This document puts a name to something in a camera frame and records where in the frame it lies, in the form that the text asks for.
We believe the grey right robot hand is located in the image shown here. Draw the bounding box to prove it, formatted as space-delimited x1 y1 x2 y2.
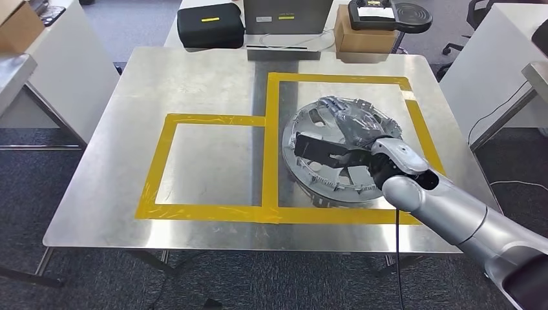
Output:
319 96 403 149

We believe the silver wheel hubcap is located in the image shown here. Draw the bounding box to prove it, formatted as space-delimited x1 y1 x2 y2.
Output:
281 96 405 209

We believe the brown cardboard box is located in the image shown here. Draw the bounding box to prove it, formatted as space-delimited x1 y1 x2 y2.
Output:
333 4 399 54
0 0 45 54

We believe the black remote controller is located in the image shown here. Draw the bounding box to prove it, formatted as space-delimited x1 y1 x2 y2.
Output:
347 0 397 32

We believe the black round stool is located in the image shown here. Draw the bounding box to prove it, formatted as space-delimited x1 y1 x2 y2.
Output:
390 2 433 54

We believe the grey metal box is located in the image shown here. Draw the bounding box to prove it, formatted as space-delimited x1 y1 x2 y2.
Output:
243 0 334 36

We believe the black office chair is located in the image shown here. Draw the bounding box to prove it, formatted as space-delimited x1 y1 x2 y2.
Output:
436 0 500 82

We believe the black carry case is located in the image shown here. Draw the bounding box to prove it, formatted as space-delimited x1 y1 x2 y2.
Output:
176 3 246 49

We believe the black flat device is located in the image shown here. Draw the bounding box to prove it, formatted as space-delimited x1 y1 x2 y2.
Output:
38 5 67 27

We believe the black wrist bracket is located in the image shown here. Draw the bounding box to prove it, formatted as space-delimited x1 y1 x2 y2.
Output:
294 133 386 189

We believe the thin white desk cable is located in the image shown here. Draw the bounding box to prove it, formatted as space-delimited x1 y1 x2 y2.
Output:
258 28 337 50

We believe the thin black cable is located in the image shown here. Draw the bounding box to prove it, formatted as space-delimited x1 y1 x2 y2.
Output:
467 81 529 147

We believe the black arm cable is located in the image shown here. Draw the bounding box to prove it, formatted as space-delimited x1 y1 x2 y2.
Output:
394 209 405 310

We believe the metal frame workbench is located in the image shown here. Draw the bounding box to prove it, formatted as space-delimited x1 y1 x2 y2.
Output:
34 46 504 279
0 53 89 151
469 61 548 151

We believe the white floor cable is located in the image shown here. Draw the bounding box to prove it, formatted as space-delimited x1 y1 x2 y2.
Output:
490 180 548 193

